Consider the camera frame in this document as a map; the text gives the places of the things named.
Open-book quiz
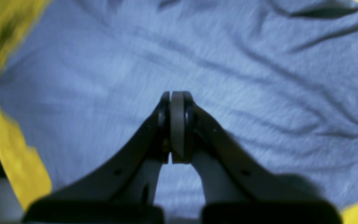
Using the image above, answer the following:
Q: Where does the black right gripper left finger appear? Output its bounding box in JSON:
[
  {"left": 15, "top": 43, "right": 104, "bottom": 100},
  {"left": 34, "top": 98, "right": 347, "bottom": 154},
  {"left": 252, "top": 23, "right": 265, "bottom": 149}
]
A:
[{"left": 22, "top": 92, "right": 170, "bottom": 224}]

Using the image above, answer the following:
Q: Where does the yellow table cloth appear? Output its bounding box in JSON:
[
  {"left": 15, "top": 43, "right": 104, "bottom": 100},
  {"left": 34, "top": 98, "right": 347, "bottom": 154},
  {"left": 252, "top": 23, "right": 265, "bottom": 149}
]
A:
[{"left": 0, "top": 0, "right": 358, "bottom": 224}]

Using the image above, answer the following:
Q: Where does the grey t-shirt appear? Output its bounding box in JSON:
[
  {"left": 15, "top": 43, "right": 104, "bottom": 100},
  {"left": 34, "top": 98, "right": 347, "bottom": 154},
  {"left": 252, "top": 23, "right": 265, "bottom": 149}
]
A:
[{"left": 0, "top": 0, "right": 358, "bottom": 210}]

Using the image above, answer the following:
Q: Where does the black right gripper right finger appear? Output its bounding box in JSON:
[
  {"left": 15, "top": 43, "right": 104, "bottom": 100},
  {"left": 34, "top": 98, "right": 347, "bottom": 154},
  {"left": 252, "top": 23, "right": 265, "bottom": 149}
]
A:
[{"left": 170, "top": 91, "right": 342, "bottom": 224}]

